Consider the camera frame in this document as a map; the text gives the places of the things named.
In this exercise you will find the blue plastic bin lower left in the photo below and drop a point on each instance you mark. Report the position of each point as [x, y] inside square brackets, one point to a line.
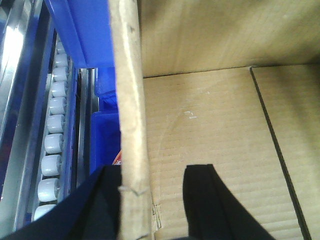
[105, 134]

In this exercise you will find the stainless steel shelf rail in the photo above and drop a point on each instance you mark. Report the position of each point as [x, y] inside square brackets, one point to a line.
[26, 40]

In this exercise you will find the red printed package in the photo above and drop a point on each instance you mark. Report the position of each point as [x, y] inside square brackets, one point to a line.
[118, 159]

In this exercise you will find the blue plastic bin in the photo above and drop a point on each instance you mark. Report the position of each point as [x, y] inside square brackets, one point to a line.
[84, 29]
[105, 134]

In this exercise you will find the blue plastic bin upper right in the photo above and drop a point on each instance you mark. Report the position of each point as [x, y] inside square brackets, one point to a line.
[84, 29]

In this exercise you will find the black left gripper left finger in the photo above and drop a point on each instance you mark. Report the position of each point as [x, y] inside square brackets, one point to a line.
[91, 212]

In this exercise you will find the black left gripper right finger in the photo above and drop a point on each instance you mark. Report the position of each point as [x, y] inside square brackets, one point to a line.
[213, 212]

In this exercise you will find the brown cardboard carton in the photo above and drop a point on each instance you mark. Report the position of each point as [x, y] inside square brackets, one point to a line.
[230, 83]

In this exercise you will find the white roller track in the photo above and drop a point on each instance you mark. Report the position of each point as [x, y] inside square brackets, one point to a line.
[51, 156]

